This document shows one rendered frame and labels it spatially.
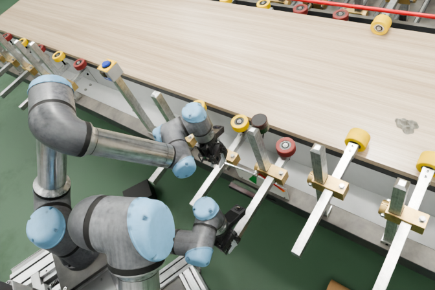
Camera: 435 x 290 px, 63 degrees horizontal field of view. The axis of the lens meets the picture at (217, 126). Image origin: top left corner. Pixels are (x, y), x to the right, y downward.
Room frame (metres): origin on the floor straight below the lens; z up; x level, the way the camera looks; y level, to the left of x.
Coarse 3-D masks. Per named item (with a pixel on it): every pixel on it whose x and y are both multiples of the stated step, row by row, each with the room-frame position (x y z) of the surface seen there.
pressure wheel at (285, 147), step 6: (282, 138) 0.86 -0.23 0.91; (288, 138) 0.84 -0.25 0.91; (276, 144) 0.84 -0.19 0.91; (282, 144) 0.83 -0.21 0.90; (288, 144) 0.82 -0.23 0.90; (294, 144) 0.80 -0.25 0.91; (276, 150) 0.82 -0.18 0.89; (282, 150) 0.80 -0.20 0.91; (288, 150) 0.79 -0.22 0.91; (294, 150) 0.79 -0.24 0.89; (282, 156) 0.79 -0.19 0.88; (288, 156) 0.78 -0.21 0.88
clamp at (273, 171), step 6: (258, 168) 0.79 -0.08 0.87; (270, 168) 0.77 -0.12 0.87; (276, 168) 0.76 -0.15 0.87; (282, 168) 0.75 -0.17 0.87; (264, 174) 0.77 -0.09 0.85; (270, 174) 0.75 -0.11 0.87; (276, 174) 0.73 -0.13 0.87; (288, 174) 0.73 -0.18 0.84; (276, 180) 0.72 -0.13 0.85; (282, 180) 0.71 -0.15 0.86
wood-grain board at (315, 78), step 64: (64, 0) 3.02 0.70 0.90; (128, 0) 2.55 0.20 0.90; (192, 0) 2.17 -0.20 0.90; (128, 64) 1.81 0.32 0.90; (192, 64) 1.56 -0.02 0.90; (256, 64) 1.34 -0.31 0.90; (320, 64) 1.15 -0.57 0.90; (384, 64) 0.99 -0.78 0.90; (320, 128) 0.83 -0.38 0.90; (384, 128) 0.70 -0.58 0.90
